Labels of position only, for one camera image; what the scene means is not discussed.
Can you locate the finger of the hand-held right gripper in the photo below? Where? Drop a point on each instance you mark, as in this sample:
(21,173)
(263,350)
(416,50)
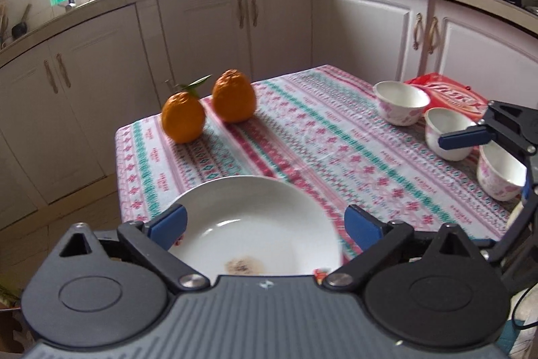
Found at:
(517,228)
(464,138)

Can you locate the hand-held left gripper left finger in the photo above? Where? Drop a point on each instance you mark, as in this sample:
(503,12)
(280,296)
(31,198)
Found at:
(168,226)

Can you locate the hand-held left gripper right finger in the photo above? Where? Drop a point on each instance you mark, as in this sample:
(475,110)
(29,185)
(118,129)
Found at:
(363,226)

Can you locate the white bowl with pink flowers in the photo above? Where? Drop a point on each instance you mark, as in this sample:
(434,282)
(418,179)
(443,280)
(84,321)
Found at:
(401,102)
(500,178)
(449,119)

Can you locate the white plate with fruit print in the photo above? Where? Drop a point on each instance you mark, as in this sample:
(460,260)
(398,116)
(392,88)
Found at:
(260,216)

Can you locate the red snack gift box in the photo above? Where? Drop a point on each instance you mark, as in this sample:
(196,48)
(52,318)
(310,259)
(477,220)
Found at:
(454,96)

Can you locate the orange with green leaf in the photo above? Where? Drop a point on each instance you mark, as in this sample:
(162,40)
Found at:
(183,119)

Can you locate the patterned red green tablecloth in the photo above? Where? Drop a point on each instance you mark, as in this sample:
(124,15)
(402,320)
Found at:
(315,123)

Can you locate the bumpy orange without leaf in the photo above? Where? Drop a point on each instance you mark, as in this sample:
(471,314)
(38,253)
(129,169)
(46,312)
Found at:
(234,98)

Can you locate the black mortar with pestle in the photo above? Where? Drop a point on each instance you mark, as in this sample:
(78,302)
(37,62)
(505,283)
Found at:
(19,30)

